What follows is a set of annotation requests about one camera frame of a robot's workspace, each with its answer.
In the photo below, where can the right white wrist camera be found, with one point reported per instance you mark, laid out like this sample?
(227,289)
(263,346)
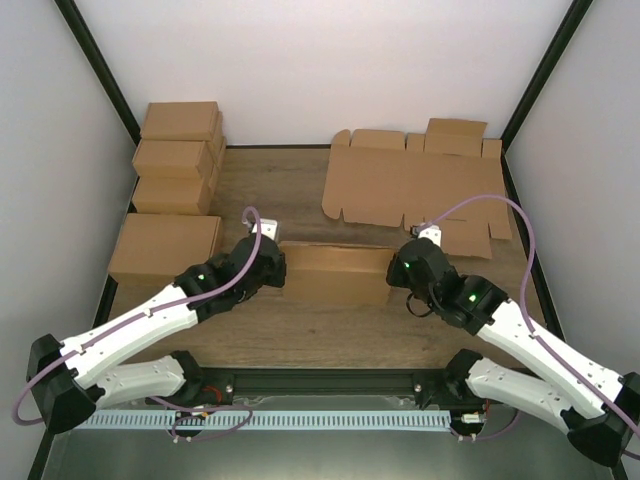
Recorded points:
(430,232)

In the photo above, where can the left black corner post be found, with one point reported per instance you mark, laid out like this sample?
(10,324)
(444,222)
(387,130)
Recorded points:
(93,54)

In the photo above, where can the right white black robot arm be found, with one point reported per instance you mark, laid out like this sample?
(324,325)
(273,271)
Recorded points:
(595,407)

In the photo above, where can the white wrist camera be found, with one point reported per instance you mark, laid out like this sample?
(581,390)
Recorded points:
(430,232)
(268,228)

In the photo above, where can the large front folded cardboard box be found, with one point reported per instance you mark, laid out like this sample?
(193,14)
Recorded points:
(153,249)

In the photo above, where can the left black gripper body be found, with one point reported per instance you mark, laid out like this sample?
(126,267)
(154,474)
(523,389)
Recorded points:
(277,280)

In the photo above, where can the right black corner post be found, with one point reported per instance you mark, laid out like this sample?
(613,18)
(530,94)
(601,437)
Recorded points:
(560,41)

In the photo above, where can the light blue slotted cable duct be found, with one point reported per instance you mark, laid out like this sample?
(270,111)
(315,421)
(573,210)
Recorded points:
(393,420)

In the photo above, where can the black aluminium frame rail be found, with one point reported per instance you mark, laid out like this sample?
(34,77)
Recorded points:
(255,382)

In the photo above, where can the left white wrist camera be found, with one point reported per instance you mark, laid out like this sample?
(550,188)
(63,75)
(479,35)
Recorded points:
(268,228)

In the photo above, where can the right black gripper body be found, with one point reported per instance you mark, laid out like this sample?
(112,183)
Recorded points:
(396,279)

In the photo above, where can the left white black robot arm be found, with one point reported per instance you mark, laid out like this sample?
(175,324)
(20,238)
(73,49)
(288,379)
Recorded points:
(73,378)

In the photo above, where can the black corner post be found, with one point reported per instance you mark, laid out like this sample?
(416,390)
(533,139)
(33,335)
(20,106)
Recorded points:
(93,54)
(560,41)

